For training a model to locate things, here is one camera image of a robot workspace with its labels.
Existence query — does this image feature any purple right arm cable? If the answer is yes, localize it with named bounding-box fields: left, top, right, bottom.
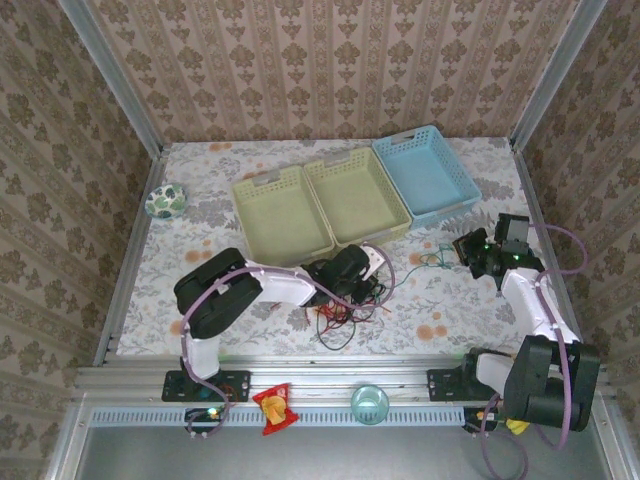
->
left=478, top=223, right=589, bottom=480

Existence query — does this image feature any green leaf pattern bowl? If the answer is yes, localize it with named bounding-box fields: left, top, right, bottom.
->
left=144, top=183, right=188, bottom=220

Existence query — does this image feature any aluminium side rail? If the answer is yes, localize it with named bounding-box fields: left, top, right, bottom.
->
left=514, top=144, right=587, bottom=362
left=93, top=149, right=166, bottom=366

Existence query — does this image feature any black cable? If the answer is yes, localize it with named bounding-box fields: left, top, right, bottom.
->
left=313, top=244, right=397, bottom=352

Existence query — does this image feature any white slotted cable duct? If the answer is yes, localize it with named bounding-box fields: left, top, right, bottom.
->
left=91, top=407, right=471, bottom=427

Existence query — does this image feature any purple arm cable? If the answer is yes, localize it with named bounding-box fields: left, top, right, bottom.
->
left=179, top=242, right=397, bottom=441
left=478, top=223, right=589, bottom=480

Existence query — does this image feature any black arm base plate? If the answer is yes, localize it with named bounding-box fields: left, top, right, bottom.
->
left=426, top=367, right=482, bottom=404
left=161, top=368, right=253, bottom=404

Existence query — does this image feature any aluminium frame post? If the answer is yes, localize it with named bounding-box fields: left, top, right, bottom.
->
left=57, top=0, right=166, bottom=159
left=508, top=0, right=610, bottom=151

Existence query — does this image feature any green cable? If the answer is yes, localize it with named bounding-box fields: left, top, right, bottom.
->
left=402, top=243, right=455, bottom=286

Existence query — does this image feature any cream basket with grey handle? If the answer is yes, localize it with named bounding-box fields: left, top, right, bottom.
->
left=230, top=164, right=335, bottom=269
left=303, top=147, right=415, bottom=249

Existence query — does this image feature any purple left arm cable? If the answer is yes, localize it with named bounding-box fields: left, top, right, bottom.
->
left=179, top=242, right=397, bottom=441

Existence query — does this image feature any floral tablecloth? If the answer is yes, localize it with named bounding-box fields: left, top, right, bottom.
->
left=115, top=137, right=581, bottom=357

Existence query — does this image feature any red snack packet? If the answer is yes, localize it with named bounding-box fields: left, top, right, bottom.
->
left=251, top=382, right=300, bottom=437

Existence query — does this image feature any grey metal shelf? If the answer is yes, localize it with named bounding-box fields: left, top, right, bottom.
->
left=47, top=399, right=631, bottom=480

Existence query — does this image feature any clear glass cup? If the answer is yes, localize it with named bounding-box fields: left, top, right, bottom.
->
left=350, top=383, right=391, bottom=427

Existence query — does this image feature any aluminium front rail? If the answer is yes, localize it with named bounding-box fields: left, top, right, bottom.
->
left=74, top=355, right=614, bottom=404

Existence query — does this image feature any small circuit board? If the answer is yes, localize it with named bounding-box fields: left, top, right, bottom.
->
left=185, top=407, right=226, bottom=434
left=464, top=407, right=501, bottom=434

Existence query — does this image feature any blue plastic basket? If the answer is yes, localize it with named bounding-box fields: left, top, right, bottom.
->
left=371, top=124, right=483, bottom=231

